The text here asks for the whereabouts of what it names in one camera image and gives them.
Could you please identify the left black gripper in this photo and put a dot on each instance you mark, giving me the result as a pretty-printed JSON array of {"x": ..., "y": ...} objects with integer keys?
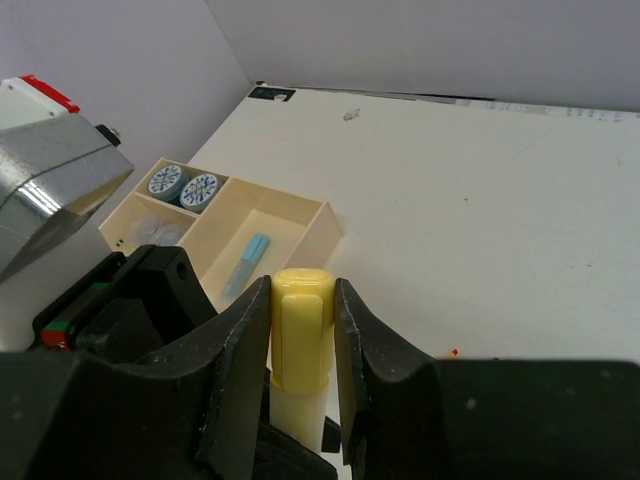
[{"x": 126, "y": 307}]

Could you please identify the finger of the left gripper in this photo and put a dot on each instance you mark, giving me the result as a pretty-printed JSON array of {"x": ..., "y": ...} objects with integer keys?
[{"x": 278, "y": 456}]

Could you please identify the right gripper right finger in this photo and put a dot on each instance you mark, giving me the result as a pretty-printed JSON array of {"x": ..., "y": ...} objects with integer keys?
[{"x": 407, "y": 415}]

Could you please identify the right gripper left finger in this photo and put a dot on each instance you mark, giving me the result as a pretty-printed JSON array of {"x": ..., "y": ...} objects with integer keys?
[{"x": 189, "y": 410}]

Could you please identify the blue white ink jar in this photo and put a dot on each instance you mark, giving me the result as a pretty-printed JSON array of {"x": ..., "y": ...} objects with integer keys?
[
  {"x": 167, "y": 184},
  {"x": 199, "y": 192}
]

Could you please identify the blue capped highlighter pen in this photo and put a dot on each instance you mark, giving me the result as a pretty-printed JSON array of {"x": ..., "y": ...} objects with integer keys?
[{"x": 249, "y": 259}]

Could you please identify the yellow highlighter cap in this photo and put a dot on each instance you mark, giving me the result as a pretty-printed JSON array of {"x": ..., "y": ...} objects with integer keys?
[{"x": 302, "y": 322}]

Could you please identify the yellow highlighter pen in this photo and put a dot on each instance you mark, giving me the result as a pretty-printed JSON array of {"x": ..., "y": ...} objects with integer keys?
[{"x": 300, "y": 416}]

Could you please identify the paperclip jar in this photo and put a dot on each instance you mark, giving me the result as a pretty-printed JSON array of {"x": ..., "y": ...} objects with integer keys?
[
  {"x": 143, "y": 229},
  {"x": 168, "y": 235}
]

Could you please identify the beige wooden organizer tray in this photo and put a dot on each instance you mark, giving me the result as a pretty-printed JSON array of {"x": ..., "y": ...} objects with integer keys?
[{"x": 304, "y": 233}]

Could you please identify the left table logo sticker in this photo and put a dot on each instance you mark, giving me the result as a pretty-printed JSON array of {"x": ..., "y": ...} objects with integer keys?
[{"x": 263, "y": 92}]

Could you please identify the small white scrap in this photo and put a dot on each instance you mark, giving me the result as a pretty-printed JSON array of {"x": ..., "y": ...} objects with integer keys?
[{"x": 351, "y": 115}]

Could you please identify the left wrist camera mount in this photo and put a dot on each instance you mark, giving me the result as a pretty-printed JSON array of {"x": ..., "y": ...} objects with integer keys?
[{"x": 57, "y": 169}]

